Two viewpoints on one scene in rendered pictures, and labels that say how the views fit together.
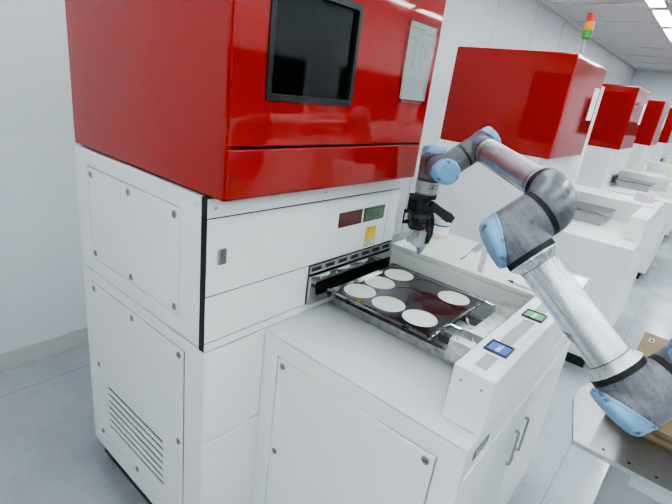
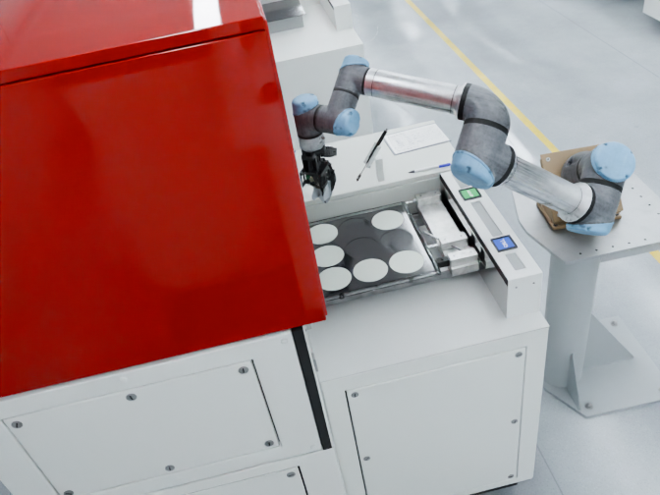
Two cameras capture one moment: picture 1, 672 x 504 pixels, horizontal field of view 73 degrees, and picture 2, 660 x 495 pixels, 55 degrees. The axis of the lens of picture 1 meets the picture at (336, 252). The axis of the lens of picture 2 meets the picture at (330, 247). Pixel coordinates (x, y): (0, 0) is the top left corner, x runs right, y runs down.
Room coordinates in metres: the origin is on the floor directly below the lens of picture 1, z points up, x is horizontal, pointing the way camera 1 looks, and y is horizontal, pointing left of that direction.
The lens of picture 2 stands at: (0.28, 0.81, 2.09)
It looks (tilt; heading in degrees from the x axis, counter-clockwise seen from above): 38 degrees down; 318
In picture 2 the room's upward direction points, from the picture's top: 11 degrees counter-clockwise
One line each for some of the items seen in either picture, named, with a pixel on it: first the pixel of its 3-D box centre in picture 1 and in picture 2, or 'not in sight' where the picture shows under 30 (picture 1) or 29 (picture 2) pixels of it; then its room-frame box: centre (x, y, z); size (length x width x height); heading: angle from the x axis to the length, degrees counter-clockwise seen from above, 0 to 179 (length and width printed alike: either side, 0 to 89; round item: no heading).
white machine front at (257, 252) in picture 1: (318, 248); (291, 275); (1.30, 0.05, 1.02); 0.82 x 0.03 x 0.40; 142
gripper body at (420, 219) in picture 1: (420, 211); (315, 165); (1.48, -0.26, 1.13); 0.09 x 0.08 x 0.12; 112
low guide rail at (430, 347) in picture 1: (399, 332); (393, 284); (1.19, -0.22, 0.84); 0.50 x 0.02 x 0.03; 52
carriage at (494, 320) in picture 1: (486, 336); (445, 234); (1.17, -0.46, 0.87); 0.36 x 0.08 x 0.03; 142
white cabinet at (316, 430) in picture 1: (419, 424); (400, 333); (1.32, -0.37, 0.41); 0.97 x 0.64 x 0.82; 142
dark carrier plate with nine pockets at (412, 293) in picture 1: (407, 295); (361, 248); (1.32, -0.24, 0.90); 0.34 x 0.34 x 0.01; 52
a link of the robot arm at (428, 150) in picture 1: (431, 163); (307, 116); (1.48, -0.27, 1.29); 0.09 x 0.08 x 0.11; 10
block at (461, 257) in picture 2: (465, 346); (462, 256); (1.05, -0.37, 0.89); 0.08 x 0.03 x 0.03; 52
